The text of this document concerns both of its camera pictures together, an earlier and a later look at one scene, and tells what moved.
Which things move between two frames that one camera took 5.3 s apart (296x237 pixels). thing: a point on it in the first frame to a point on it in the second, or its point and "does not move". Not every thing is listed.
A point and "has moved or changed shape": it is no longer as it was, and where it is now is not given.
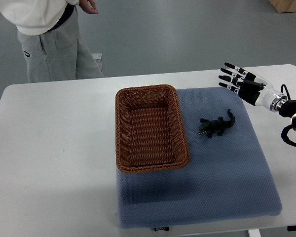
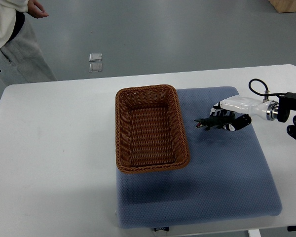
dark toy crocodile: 218,126 has moved or changed shape
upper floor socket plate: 97,57 does not move
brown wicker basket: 150,133 does not move
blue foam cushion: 228,177 does not move
